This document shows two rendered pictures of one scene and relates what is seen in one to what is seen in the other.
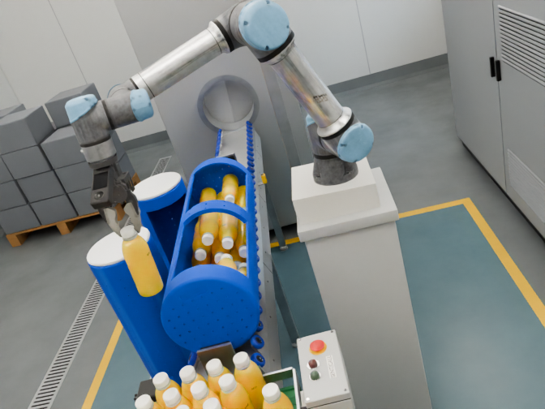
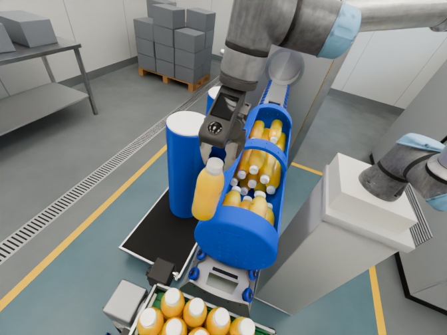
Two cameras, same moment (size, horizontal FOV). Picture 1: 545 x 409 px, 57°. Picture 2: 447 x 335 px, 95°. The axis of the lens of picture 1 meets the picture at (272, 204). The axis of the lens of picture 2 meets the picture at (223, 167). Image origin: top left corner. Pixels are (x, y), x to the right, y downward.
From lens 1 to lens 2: 0.93 m
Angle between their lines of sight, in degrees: 16
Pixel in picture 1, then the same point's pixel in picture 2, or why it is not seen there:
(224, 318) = (242, 254)
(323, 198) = (365, 205)
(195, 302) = (230, 236)
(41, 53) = not seen: outside the picture
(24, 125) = (171, 14)
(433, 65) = (372, 104)
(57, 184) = (172, 56)
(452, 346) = not seen: hidden behind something
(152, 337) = (179, 181)
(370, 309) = (321, 267)
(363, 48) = (348, 76)
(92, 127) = (263, 23)
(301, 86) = not seen: outside the picture
